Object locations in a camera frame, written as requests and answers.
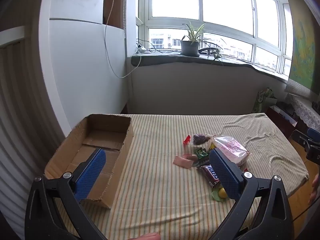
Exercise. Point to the white lace cloth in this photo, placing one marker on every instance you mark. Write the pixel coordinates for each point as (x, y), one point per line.
(307, 112)

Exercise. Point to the pink sausage snack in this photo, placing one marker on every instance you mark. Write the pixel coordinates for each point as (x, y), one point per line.
(182, 162)

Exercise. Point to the green yellow wall poster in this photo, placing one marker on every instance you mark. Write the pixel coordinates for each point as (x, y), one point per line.
(302, 50)

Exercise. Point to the small brown candy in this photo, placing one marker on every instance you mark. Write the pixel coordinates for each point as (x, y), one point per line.
(193, 157)

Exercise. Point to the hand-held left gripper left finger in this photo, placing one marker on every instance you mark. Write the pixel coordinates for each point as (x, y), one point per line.
(91, 175)

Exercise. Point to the white charger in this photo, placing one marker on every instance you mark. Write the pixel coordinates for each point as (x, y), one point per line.
(141, 49)

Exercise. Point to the person's left hand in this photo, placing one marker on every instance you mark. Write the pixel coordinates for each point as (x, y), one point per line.
(147, 237)

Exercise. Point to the pink print bread packet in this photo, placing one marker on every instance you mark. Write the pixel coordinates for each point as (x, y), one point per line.
(232, 147)

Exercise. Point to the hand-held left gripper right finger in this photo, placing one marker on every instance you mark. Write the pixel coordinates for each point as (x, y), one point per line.
(225, 172)

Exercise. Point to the striped bed sheet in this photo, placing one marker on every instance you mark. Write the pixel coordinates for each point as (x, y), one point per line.
(162, 192)

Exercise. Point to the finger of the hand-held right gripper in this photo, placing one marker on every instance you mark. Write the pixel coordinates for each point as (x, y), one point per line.
(302, 140)
(315, 133)

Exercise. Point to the green candy packet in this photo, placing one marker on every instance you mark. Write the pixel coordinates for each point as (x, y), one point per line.
(201, 152)

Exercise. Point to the clear packet of dark dried fruit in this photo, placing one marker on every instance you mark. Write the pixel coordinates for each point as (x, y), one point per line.
(200, 138)

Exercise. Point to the white framed window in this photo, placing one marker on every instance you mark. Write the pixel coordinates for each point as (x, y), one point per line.
(175, 0)

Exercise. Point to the brown wooden panel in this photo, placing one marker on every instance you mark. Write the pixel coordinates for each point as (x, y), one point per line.
(112, 5)

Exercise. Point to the green printed bag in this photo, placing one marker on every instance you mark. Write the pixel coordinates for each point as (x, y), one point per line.
(260, 100)

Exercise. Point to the yellow jelly cup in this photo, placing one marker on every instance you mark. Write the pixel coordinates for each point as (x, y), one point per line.
(221, 193)

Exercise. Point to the dark red wooden cabinet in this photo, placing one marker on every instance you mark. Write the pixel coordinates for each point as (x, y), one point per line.
(280, 122)

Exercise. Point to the brown chocolate bar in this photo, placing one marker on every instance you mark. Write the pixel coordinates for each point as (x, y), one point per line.
(210, 175)

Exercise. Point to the cardboard box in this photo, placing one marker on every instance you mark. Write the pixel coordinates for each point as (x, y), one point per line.
(105, 127)

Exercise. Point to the black round dish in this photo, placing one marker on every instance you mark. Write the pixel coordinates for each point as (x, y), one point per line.
(208, 50)

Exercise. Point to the person's right hand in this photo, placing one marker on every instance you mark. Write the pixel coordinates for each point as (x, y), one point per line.
(315, 190)

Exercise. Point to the potted spider plant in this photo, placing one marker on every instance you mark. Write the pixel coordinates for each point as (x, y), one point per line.
(190, 47)

